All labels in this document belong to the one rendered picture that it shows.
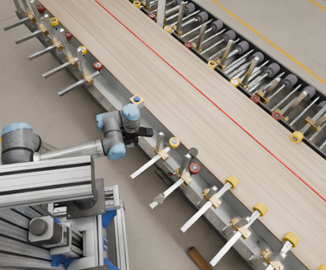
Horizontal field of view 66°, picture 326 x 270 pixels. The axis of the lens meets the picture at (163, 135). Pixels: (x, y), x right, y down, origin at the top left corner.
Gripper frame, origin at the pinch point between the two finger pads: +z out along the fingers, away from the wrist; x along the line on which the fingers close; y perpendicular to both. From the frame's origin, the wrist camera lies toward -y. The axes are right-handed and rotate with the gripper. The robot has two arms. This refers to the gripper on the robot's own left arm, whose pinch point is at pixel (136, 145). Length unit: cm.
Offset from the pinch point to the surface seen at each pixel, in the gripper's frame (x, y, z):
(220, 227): 43, -56, 62
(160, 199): 21, -14, 45
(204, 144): -15, -54, 42
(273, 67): -92, -146, 46
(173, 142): -20, -31, 41
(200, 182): 5, -52, 70
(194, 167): 3, -41, 40
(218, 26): -159, -108, 48
